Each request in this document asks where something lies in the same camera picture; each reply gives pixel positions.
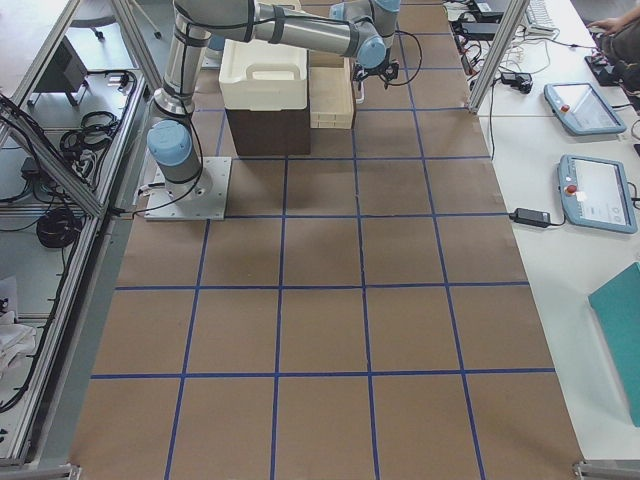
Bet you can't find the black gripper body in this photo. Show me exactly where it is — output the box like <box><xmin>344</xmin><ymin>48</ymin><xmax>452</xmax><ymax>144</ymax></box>
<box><xmin>352</xmin><ymin>59</ymin><xmax>398</xmax><ymax>89</ymax></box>

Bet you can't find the white drawer handle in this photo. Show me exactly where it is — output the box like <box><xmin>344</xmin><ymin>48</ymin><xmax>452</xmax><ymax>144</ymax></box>
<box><xmin>355</xmin><ymin>82</ymin><xmax>365</xmax><ymax>105</ymax></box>

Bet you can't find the dark brown wooden drawer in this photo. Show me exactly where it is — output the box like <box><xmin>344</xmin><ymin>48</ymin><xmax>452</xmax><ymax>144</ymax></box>
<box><xmin>308</xmin><ymin>51</ymin><xmax>355</xmax><ymax>130</ymax></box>

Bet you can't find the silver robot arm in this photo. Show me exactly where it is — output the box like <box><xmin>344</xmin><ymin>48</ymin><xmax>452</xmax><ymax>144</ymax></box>
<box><xmin>329</xmin><ymin>0</ymin><xmax>401</xmax><ymax>38</ymax></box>
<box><xmin>146</xmin><ymin>1</ymin><xmax>400</xmax><ymax>185</ymax></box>

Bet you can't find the dark brown drawer cabinet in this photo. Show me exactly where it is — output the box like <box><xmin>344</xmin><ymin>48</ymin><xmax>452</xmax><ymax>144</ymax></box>
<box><xmin>226</xmin><ymin>108</ymin><xmax>311</xmax><ymax>157</ymax></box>

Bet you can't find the person hand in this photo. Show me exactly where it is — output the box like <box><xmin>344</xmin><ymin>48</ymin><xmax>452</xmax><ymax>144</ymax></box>
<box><xmin>587</xmin><ymin>17</ymin><xmax>625</xmax><ymax>35</ymax></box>

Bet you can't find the black power brick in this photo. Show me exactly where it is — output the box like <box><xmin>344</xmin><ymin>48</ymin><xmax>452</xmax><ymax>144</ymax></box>
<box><xmin>459</xmin><ymin>22</ymin><xmax>500</xmax><ymax>41</ymax></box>

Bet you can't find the white plastic lidded box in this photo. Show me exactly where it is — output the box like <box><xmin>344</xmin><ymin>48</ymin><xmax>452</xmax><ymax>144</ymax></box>
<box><xmin>219</xmin><ymin>40</ymin><xmax>308</xmax><ymax>111</ymax></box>

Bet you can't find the upper teach pendant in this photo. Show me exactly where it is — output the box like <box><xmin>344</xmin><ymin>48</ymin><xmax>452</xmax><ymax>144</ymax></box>
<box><xmin>543</xmin><ymin>82</ymin><xmax>626</xmax><ymax>136</ymax></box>

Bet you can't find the teach pendant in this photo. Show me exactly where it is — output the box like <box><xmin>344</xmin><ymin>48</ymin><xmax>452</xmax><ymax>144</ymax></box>
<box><xmin>557</xmin><ymin>154</ymin><xmax>638</xmax><ymax>234</ymax></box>
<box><xmin>543</xmin><ymin>82</ymin><xmax>626</xmax><ymax>136</ymax></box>

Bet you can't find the black power adapter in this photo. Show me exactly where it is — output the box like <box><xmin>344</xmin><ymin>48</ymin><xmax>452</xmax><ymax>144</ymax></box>
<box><xmin>509</xmin><ymin>208</ymin><xmax>551</xmax><ymax>228</ymax></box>

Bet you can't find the lower teach pendant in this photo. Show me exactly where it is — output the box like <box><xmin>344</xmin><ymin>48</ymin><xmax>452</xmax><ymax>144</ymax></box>
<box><xmin>557</xmin><ymin>154</ymin><xmax>638</xmax><ymax>234</ymax></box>

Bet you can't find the black box on floor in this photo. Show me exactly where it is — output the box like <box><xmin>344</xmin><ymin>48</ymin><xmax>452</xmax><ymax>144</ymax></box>
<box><xmin>34</xmin><ymin>36</ymin><xmax>88</xmax><ymax>106</ymax></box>

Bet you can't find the teal folder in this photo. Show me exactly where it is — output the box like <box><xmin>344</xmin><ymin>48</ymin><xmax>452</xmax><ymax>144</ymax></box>
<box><xmin>588</xmin><ymin>262</ymin><xmax>639</xmax><ymax>427</ymax></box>

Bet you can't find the aluminium frame post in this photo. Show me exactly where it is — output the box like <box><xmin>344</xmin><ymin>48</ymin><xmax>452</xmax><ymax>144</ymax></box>
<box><xmin>467</xmin><ymin>0</ymin><xmax>529</xmax><ymax>114</ymax></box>

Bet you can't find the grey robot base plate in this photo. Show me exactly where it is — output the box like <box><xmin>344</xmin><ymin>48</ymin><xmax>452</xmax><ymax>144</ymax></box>
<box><xmin>142</xmin><ymin>157</ymin><xmax>232</xmax><ymax>221</ymax></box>

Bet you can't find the black cable bundle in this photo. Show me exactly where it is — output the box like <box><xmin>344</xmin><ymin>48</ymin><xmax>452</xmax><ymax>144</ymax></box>
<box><xmin>59</xmin><ymin>110</ymin><xmax>121</xmax><ymax>164</ymax></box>

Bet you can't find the black coiled cable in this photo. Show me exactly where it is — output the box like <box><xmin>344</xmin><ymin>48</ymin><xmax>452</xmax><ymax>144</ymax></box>
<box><xmin>35</xmin><ymin>204</ymin><xmax>82</xmax><ymax>250</ymax></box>

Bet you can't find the aluminium frame rail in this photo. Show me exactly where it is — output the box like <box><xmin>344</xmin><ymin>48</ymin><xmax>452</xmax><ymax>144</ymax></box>
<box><xmin>1</xmin><ymin>94</ymin><xmax>105</xmax><ymax>217</ymax></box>

